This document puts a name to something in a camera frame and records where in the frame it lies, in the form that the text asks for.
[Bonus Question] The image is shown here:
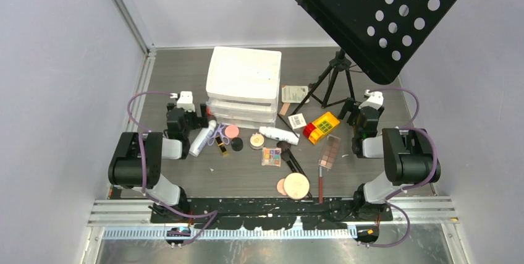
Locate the white plastic drawer organizer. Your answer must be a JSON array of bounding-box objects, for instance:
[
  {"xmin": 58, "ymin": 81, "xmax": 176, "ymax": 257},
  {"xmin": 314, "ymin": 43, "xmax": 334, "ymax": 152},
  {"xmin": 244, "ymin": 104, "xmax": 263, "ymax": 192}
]
[{"xmin": 206, "ymin": 46, "xmax": 282, "ymax": 129}]

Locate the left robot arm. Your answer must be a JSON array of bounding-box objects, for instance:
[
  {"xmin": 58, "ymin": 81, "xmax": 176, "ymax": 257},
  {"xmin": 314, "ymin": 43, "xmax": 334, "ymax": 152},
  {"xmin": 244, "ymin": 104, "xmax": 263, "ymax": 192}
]
[{"xmin": 108, "ymin": 103, "xmax": 209, "ymax": 223}]

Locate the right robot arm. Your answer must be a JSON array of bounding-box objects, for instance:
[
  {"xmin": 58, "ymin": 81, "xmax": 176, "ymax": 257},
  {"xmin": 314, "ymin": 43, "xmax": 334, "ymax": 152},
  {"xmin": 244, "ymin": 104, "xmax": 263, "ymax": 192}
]
[{"xmin": 339, "ymin": 98, "xmax": 441, "ymax": 221}]

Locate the black makeup brush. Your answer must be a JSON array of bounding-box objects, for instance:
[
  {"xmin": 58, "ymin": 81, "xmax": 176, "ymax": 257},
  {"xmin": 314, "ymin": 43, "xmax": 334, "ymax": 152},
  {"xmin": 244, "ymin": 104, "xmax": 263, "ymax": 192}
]
[{"xmin": 277, "ymin": 141, "xmax": 313, "ymax": 198}]

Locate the large white spray bottle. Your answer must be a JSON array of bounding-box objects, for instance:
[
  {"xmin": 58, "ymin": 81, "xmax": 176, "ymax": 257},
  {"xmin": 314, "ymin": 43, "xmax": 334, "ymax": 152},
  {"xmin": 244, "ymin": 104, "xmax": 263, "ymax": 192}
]
[{"xmin": 189, "ymin": 120, "xmax": 217, "ymax": 157}]

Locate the black gold lipstick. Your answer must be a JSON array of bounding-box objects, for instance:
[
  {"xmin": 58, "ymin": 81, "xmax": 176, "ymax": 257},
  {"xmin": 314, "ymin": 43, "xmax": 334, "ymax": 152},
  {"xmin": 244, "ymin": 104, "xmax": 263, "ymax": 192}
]
[{"xmin": 214, "ymin": 135, "xmax": 228, "ymax": 156}]

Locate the purple eyelash curler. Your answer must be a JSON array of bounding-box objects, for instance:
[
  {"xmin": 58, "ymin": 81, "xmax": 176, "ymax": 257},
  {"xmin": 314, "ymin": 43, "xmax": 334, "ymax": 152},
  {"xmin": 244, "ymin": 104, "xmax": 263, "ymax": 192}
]
[{"xmin": 207, "ymin": 123, "xmax": 230, "ymax": 146}]

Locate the pink round compact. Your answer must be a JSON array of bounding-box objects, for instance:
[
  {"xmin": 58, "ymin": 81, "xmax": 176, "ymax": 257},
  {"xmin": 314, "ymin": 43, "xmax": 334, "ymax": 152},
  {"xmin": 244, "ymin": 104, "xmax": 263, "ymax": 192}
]
[{"xmin": 224, "ymin": 125, "xmax": 240, "ymax": 139}]

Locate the black round jar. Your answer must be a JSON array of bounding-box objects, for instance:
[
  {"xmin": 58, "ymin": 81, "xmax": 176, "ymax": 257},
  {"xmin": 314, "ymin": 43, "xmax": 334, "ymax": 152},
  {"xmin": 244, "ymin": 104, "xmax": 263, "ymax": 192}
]
[{"xmin": 230, "ymin": 137, "xmax": 243, "ymax": 151}]

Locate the yellow red toy block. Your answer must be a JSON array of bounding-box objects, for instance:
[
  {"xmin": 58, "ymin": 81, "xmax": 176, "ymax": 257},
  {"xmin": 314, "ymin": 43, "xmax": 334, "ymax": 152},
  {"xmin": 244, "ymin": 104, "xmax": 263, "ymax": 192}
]
[{"xmin": 303, "ymin": 112, "xmax": 340, "ymax": 145}]

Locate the nude eyeshadow palette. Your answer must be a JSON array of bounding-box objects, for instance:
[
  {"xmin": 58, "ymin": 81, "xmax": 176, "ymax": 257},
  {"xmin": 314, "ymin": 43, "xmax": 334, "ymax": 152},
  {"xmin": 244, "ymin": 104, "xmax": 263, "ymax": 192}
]
[{"xmin": 318, "ymin": 135, "xmax": 340, "ymax": 169}]

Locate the white barcode packet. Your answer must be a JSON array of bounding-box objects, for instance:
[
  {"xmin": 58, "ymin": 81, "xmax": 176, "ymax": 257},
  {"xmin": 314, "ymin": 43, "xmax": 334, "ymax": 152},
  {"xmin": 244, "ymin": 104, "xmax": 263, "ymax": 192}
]
[{"xmin": 288, "ymin": 113, "xmax": 307, "ymax": 130}]

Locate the beige powder jar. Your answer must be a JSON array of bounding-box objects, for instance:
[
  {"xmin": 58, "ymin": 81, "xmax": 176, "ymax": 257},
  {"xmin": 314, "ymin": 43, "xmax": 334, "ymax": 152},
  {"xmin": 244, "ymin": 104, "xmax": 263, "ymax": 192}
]
[{"xmin": 250, "ymin": 133, "xmax": 265, "ymax": 150}]

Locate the white sachet packet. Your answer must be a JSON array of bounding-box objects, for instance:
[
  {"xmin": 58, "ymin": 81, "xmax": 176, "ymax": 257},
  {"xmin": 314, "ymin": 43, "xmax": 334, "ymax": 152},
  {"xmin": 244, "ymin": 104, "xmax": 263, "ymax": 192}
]
[{"xmin": 281, "ymin": 85, "xmax": 310, "ymax": 103}]

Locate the beige concealer stick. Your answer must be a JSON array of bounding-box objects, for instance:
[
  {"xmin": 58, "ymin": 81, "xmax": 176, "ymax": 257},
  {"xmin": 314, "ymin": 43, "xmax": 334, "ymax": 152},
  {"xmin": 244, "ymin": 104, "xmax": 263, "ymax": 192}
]
[{"xmin": 279, "ymin": 103, "xmax": 290, "ymax": 116}]

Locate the small white bottle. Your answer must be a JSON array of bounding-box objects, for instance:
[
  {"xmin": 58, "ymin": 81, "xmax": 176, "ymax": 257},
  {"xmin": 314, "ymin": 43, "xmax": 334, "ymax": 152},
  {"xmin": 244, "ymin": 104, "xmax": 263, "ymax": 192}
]
[{"xmin": 259, "ymin": 126, "xmax": 300, "ymax": 145}]

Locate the colorful eyeshadow palette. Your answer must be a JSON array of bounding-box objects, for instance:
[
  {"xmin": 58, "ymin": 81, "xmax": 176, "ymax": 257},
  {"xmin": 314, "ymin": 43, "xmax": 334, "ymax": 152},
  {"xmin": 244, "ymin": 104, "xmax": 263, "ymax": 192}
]
[{"xmin": 261, "ymin": 147, "xmax": 281, "ymax": 167}]

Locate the black music stand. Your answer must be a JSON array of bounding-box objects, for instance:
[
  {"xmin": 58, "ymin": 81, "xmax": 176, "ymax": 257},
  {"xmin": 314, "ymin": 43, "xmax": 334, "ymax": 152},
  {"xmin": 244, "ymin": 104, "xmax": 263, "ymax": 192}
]
[{"xmin": 292, "ymin": 0, "xmax": 472, "ymax": 116}]

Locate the large round powder compact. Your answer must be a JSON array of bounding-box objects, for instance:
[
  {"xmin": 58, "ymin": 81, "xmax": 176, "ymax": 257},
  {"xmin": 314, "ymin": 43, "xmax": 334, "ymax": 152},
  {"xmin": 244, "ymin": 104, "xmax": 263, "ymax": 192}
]
[{"xmin": 283, "ymin": 172, "xmax": 310, "ymax": 200}]

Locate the small pink powder puff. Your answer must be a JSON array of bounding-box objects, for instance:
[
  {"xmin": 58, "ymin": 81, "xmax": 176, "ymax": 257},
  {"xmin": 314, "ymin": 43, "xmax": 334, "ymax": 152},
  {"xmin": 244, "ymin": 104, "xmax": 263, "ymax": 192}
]
[{"xmin": 276, "ymin": 179, "xmax": 287, "ymax": 196}]

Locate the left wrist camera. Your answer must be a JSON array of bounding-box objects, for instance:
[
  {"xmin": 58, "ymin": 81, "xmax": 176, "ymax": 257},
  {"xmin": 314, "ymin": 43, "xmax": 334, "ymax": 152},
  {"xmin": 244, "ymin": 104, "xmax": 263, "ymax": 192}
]
[{"xmin": 170, "ymin": 91, "xmax": 195, "ymax": 113}]

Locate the red handled makeup brush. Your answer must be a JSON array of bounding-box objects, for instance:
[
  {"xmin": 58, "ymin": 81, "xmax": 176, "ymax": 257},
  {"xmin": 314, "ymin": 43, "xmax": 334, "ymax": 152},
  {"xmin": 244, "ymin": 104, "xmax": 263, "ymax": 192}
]
[{"xmin": 318, "ymin": 166, "xmax": 323, "ymax": 204}]

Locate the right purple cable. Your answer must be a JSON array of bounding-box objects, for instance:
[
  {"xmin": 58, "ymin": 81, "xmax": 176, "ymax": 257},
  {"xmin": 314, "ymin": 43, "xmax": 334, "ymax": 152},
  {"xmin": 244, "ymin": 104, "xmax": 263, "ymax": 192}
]
[{"xmin": 360, "ymin": 87, "xmax": 439, "ymax": 249}]

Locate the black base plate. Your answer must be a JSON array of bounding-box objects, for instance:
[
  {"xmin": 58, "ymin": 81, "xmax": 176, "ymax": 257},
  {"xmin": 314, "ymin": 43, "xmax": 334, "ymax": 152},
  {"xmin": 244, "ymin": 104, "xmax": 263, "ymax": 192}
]
[{"xmin": 150, "ymin": 197, "xmax": 393, "ymax": 231}]

